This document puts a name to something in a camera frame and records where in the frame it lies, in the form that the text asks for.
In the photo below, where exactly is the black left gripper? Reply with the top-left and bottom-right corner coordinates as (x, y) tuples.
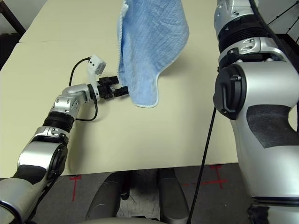
(94, 75), (130, 101)

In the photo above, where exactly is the light blue towel white trim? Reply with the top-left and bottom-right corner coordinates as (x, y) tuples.
(116, 0), (190, 109)

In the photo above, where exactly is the black foam floor mat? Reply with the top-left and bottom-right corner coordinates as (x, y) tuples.
(0, 32), (23, 68)

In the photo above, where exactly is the grey robot torso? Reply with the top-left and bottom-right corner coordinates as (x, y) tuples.
(77, 217), (164, 224)

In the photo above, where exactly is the black cabinet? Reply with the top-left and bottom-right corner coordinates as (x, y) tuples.
(274, 34), (299, 75)

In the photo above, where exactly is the black tripod stand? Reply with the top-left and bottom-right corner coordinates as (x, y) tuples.
(267, 16), (299, 44)

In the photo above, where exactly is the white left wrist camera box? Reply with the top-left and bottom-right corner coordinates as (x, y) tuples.
(86, 55), (107, 98)

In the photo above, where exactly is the side table black frame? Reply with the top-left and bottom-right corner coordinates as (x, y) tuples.
(0, 0), (26, 35)

